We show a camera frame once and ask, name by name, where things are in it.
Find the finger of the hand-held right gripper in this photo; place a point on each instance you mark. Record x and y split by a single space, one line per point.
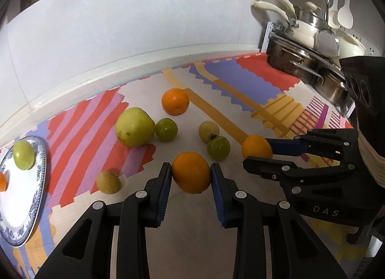
285 147
264 168

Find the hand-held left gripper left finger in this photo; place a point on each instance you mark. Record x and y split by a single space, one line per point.
166 194

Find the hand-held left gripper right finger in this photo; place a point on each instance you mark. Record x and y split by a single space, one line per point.
216 194

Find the orange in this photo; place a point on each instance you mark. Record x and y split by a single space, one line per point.
175 102
256 148
191 173

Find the green tomato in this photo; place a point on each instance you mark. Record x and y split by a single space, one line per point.
218 148
166 129

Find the large yellow-green pear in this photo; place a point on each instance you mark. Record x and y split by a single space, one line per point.
134 127

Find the blue patterned white plate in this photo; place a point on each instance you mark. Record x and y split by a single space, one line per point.
24 206

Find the brown kiwi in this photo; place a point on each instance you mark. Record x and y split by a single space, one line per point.
108 182

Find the pale yellow round fruit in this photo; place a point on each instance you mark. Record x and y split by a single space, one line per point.
208 130

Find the steel pot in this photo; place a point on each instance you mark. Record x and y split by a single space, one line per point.
334 86

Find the colourful striped foam mat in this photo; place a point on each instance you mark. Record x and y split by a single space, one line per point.
228 80

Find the steel spatula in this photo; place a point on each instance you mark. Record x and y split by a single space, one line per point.
326 42

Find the white pot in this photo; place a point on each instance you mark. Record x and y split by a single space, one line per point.
350 44

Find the white rice paddle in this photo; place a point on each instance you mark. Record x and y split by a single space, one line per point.
345 14

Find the small green apple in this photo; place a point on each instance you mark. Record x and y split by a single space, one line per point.
23 155

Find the small tangerine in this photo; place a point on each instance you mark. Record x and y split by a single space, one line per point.
2 182

